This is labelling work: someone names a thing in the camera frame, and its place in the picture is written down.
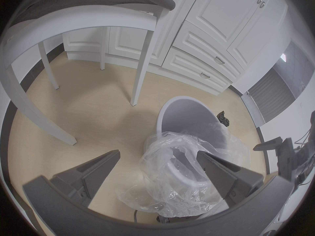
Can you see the ceiling light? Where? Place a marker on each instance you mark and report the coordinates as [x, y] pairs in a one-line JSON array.
[[284, 58]]

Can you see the black plastic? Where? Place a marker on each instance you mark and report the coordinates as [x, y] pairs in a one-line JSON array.
[[224, 119]]

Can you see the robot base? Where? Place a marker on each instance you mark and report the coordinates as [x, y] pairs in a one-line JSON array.
[[295, 205]]

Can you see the white wardrobe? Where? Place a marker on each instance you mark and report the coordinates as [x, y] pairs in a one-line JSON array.
[[221, 13]]

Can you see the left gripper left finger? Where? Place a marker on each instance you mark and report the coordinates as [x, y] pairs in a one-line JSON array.
[[93, 176]]

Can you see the white trash bin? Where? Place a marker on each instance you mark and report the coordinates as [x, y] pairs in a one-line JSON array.
[[187, 117]]

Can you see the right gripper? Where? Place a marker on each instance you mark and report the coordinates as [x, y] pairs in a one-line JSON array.
[[286, 161]]

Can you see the white chair with grey cushions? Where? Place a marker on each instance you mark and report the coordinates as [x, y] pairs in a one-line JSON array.
[[73, 16]]

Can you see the grey curtain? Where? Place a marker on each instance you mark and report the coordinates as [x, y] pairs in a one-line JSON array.
[[273, 95]]

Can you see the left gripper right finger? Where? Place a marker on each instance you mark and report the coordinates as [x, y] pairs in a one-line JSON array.
[[226, 178]]

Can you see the clear plastic bag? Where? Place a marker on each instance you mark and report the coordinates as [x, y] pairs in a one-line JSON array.
[[160, 168]]

